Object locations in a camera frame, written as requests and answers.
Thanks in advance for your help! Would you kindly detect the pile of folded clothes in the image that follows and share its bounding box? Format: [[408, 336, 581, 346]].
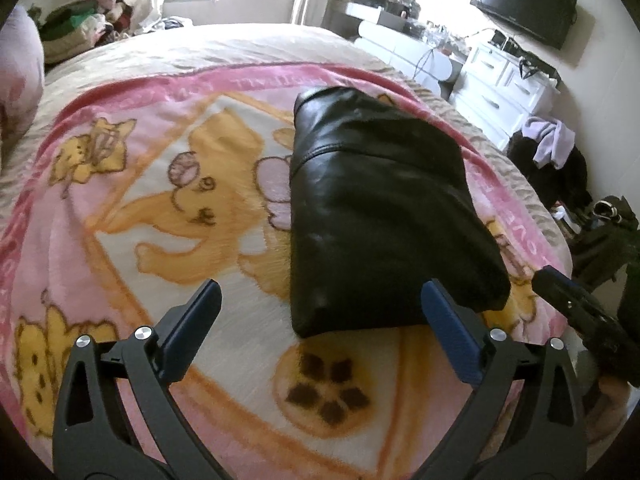
[[38, 0, 146, 67]]

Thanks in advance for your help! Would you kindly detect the lilac garment on chair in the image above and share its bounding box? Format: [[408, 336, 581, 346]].
[[521, 116, 576, 169]]

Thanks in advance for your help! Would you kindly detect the white long desk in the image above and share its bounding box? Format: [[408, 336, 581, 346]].
[[354, 21, 462, 100]]

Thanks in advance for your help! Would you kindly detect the beige bed cover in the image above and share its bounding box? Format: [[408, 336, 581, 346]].
[[1, 24, 573, 271]]

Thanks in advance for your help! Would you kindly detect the black printer on desk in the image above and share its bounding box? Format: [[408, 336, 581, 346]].
[[350, 0, 421, 18]]

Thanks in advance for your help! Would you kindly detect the pink cartoon bear blanket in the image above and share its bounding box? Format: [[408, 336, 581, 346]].
[[1, 64, 570, 479]]

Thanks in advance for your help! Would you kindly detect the black leather jacket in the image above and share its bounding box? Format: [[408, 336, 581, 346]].
[[290, 87, 511, 338]]

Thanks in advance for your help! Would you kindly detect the white drawer dresser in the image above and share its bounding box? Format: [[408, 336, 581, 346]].
[[449, 44, 559, 150]]

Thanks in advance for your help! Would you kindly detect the pink quilted comforter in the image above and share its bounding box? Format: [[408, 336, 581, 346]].
[[0, 6, 44, 162]]

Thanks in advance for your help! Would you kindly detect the black bag on floor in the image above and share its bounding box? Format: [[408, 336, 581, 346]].
[[568, 195, 639, 292]]

